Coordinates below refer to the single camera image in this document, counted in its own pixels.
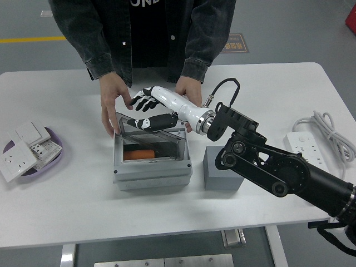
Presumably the person's right hand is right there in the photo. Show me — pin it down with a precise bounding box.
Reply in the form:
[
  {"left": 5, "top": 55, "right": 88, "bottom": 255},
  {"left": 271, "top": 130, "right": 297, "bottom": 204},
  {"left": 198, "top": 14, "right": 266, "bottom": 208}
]
[{"left": 99, "top": 72, "right": 134, "bottom": 139}]

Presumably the person's left hand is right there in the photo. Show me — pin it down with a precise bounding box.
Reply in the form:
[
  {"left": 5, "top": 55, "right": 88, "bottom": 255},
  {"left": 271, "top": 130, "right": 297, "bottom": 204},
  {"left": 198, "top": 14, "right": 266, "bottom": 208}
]
[{"left": 174, "top": 75, "right": 203, "bottom": 134}]

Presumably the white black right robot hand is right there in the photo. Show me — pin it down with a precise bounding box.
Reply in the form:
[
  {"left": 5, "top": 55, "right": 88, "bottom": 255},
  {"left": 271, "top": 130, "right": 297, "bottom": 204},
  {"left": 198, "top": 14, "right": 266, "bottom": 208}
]
[{"left": 128, "top": 85, "right": 209, "bottom": 131}]

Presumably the orange cylinder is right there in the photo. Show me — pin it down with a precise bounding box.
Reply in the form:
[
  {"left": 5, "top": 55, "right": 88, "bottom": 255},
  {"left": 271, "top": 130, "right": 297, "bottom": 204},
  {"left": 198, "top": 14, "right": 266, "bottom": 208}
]
[{"left": 123, "top": 150, "right": 155, "bottom": 161}]

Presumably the grey box with clear lid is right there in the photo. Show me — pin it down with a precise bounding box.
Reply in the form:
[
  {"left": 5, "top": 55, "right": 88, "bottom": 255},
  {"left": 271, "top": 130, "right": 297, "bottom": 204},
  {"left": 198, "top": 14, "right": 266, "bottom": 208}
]
[{"left": 112, "top": 111, "right": 192, "bottom": 191}]

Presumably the grey cube with round hole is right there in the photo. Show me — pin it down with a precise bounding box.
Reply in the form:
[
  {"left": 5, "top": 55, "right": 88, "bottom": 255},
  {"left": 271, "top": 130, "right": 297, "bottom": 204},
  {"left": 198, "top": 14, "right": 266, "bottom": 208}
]
[{"left": 204, "top": 146, "right": 244, "bottom": 191}]

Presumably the brown floor sign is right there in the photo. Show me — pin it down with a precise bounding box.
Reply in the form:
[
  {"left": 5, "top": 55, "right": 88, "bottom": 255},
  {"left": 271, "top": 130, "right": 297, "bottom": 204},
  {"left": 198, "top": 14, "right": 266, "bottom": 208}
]
[{"left": 221, "top": 33, "right": 249, "bottom": 53}]

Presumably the person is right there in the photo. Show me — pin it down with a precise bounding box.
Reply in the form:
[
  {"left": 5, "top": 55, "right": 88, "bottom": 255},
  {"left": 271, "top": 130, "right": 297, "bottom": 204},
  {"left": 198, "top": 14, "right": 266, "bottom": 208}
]
[{"left": 48, "top": 0, "right": 237, "bottom": 88}]

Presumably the white perforated socket module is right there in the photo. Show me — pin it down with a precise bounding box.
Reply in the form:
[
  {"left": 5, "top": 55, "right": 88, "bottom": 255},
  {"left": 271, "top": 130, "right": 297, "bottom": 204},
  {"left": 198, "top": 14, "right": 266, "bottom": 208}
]
[{"left": 27, "top": 139, "right": 62, "bottom": 170}]

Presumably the yellow floor tape line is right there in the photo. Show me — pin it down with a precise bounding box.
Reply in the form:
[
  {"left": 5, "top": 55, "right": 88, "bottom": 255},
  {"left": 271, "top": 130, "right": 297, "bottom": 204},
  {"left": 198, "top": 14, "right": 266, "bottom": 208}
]
[{"left": 0, "top": 36, "right": 67, "bottom": 44}]

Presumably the purple tray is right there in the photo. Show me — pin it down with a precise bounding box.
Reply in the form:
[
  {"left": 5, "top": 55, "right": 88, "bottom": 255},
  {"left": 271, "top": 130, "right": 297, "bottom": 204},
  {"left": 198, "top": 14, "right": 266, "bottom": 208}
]
[{"left": 2, "top": 126, "right": 65, "bottom": 183}]

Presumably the white socket plate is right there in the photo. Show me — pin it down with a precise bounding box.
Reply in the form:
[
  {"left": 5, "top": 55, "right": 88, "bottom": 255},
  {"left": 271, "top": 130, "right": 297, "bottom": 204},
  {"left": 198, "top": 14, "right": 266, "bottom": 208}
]
[{"left": 0, "top": 139, "right": 42, "bottom": 183}]

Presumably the white table leg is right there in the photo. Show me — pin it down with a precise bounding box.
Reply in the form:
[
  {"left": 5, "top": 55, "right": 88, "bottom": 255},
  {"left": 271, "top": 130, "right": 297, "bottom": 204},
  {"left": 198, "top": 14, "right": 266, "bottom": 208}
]
[
  {"left": 264, "top": 225, "right": 289, "bottom": 267},
  {"left": 60, "top": 244, "right": 76, "bottom": 267}
]

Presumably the red object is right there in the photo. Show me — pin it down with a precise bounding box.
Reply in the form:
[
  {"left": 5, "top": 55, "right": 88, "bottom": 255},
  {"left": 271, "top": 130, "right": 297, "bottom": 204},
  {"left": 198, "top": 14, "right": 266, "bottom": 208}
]
[{"left": 344, "top": 4, "right": 356, "bottom": 30}]

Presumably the white switch plate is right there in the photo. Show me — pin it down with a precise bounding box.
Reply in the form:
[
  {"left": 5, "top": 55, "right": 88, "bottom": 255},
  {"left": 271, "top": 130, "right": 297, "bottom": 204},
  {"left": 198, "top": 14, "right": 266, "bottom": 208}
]
[{"left": 7, "top": 121, "right": 52, "bottom": 146}]

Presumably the grey table bracket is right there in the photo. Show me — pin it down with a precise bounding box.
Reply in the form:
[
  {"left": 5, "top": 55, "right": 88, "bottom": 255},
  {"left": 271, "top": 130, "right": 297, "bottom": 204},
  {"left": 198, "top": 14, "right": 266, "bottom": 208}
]
[{"left": 221, "top": 228, "right": 246, "bottom": 248}]

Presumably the white power cord with plug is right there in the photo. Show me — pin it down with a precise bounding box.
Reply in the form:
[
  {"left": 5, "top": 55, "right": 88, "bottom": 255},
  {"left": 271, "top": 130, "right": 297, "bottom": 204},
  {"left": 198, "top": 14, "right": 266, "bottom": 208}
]
[{"left": 291, "top": 110, "right": 356, "bottom": 181}]

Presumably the metal base plate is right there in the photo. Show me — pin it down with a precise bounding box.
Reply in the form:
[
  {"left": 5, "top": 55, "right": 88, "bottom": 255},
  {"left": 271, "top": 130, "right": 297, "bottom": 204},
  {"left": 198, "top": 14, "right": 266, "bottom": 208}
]
[{"left": 93, "top": 253, "right": 235, "bottom": 267}]

